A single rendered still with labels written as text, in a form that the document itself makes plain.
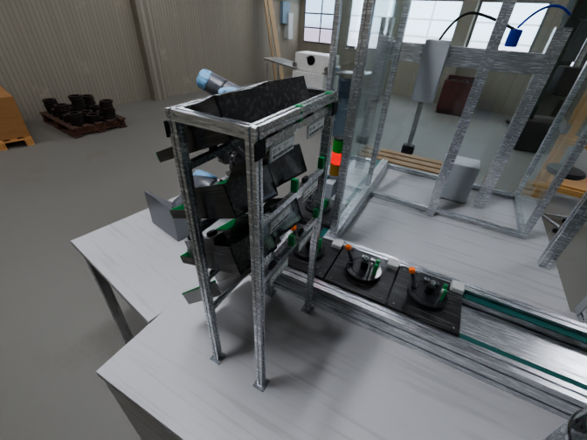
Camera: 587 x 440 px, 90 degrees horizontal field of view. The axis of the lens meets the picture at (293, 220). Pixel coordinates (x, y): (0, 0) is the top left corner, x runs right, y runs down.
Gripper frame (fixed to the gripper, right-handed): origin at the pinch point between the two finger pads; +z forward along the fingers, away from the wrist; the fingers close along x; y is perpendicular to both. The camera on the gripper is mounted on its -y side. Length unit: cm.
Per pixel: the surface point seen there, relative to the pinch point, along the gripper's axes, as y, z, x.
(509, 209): -118, 37, -118
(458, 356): -93, 31, 12
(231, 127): -38, -42, 48
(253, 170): -42, -36, 48
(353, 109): -36, -30, -23
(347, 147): -35.6, -15.8, -22.6
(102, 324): 99, 123, 34
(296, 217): -37.2, -9.0, 21.7
